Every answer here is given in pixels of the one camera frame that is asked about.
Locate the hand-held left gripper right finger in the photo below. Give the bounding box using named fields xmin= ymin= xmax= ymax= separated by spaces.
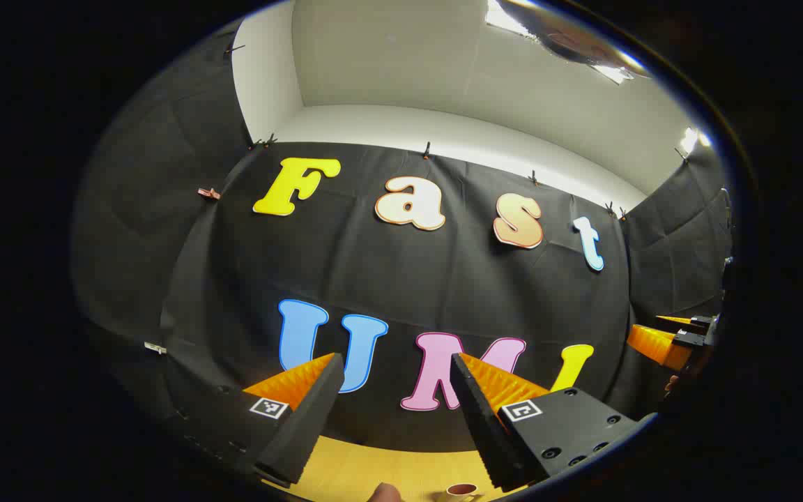
xmin=449 ymin=352 xmax=643 ymax=493

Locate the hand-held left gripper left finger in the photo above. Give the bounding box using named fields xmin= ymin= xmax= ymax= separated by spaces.
xmin=165 ymin=352 xmax=346 ymax=487

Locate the beige cup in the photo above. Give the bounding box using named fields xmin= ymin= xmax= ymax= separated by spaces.
xmin=435 ymin=482 xmax=486 ymax=502

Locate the wooden desktop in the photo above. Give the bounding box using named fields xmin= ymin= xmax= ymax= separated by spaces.
xmin=262 ymin=436 xmax=535 ymax=502

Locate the black backdrop cloth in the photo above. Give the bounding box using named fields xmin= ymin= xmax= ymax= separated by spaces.
xmin=70 ymin=21 xmax=733 ymax=454

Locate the ceiling light panel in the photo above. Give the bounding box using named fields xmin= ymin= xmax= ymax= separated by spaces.
xmin=679 ymin=127 xmax=713 ymax=155

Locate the row of small dark clips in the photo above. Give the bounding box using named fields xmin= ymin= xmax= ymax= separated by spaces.
xmin=224 ymin=42 xmax=689 ymax=221

